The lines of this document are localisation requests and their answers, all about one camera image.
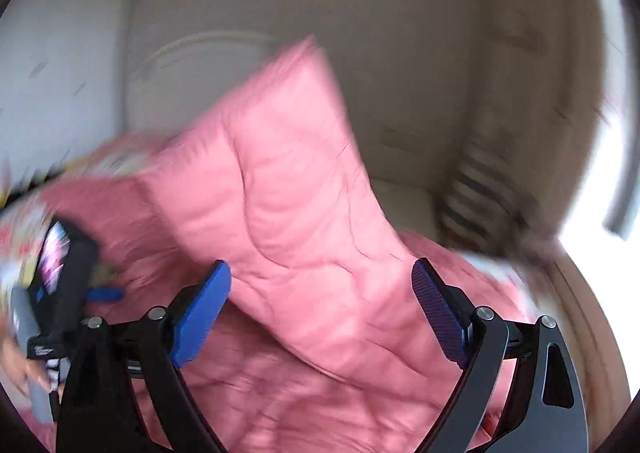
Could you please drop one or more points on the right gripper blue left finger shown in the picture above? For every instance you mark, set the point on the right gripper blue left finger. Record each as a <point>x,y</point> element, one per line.
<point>194,311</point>

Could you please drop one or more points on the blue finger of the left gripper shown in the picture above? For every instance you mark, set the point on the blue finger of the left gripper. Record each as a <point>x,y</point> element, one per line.
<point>104,294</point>

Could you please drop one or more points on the floral bed sheet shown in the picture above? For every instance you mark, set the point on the floral bed sheet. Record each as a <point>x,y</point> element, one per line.
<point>25,216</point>

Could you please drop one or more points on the white wardrobe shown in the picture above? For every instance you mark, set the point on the white wardrobe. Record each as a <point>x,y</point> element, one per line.
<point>61,81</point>

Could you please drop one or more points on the pink quilted comforter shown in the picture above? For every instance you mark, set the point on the pink quilted comforter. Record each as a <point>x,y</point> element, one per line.
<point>322,346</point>

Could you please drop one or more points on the person's left hand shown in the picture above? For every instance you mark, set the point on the person's left hand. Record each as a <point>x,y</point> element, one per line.
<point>21,370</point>

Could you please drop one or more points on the white wooden headboard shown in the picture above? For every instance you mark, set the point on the white wooden headboard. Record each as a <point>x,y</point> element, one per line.
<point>184,78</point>

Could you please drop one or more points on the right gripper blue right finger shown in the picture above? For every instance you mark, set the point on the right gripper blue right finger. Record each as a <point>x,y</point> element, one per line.
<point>447,309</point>

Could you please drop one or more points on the beige striped curtain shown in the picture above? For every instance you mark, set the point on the beige striped curtain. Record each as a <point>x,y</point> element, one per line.
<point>536,109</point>

